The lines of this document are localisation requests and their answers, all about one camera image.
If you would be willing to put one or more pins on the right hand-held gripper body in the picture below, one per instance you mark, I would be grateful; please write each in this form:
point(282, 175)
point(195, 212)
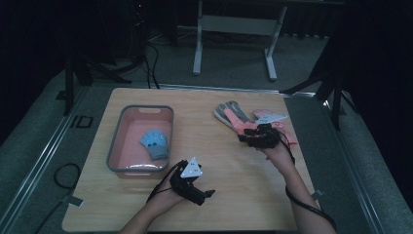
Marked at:
point(266, 136)

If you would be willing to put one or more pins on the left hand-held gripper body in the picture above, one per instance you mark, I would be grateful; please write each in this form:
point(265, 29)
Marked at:
point(191, 170)

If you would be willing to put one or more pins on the pink ski glove grey palm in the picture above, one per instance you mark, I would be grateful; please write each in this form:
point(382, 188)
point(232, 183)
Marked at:
point(232, 117)

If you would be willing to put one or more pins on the blue knit glove grey cuff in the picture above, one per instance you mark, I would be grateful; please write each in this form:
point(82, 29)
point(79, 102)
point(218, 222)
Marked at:
point(156, 143)

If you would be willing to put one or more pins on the pink basin with grey rim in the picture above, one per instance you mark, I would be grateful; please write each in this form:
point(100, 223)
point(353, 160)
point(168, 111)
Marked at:
point(130, 152)

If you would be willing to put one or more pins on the person's right hand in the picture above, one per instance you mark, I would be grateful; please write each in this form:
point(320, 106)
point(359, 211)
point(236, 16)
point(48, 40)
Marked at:
point(279, 157)

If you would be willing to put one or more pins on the person's left hand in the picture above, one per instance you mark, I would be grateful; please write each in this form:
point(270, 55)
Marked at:
point(165, 200)

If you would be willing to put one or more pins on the grey tape piece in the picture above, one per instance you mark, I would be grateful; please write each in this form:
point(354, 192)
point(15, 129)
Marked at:
point(75, 201)
point(317, 193)

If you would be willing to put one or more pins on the black tripod stand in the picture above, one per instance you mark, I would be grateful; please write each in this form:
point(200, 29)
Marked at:
point(68, 87)
point(336, 94)

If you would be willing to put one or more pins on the metal floor rail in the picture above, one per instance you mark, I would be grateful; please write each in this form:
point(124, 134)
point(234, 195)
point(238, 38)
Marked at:
point(211, 87)
point(354, 169)
point(39, 162)

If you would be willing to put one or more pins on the white metal desk frame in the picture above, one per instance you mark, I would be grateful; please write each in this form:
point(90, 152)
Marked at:
point(238, 25)

